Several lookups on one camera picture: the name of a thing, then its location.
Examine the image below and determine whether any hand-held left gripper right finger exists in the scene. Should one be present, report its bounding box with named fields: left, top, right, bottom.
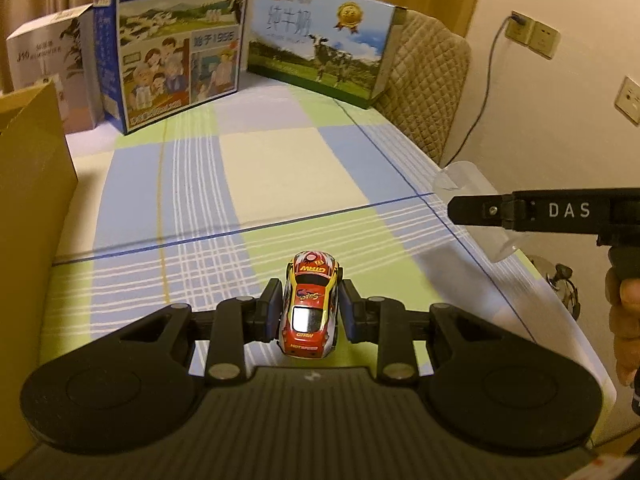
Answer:
left=340, top=280, right=507, bottom=387

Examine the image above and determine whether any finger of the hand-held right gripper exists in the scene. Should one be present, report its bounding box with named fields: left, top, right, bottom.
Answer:
left=448, top=192, right=512, bottom=227

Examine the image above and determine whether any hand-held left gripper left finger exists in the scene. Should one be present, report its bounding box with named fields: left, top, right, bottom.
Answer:
left=117, top=277, right=287, bottom=387

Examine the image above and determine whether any clear plastic case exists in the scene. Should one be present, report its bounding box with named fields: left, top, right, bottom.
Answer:
left=432, top=160, right=526, bottom=263

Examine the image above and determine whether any red and yellow toy car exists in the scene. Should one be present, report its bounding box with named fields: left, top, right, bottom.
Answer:
left=277, top=250, right=346, bottom=359

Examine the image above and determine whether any brown cardboard box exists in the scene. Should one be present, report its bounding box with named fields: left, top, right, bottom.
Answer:
left=0, top=81, right=78, bottom=456

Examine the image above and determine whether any person's right hand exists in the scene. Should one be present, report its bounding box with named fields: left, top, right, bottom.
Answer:
left=604, top=266, right=640, bottom=387

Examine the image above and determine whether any shiny metal vessel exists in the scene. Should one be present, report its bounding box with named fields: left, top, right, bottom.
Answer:
left=527, top=255, right=581, bottom=321

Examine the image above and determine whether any checkered tablecloth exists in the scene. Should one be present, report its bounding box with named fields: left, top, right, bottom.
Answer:
left=40, top=82, right=617, bottom=391

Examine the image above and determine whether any quilted beige chair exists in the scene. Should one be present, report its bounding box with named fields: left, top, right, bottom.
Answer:
left=375, top=9, right=472, bottom=167

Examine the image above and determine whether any light blue milk carton box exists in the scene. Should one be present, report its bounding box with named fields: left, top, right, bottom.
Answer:
left=246, top=0, right=408, bottom=110

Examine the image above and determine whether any dark blue milk carton box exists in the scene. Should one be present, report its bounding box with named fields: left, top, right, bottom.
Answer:
left=92, top=0, right=255, bottom=136

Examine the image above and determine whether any white appliance box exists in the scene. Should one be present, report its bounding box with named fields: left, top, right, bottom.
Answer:
left=6, top=4, right=103, bottom=135

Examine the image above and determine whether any beige wall socket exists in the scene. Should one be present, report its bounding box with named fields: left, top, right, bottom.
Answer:
left=530, top=22, right=560, bottom=59
left=504, top=10, right=536, bottom=44
left=614, top=76, right=640, bottom=126

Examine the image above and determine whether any dark charger cable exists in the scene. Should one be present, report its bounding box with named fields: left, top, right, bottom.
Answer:
left=440, top=22, right=516, bottom=166

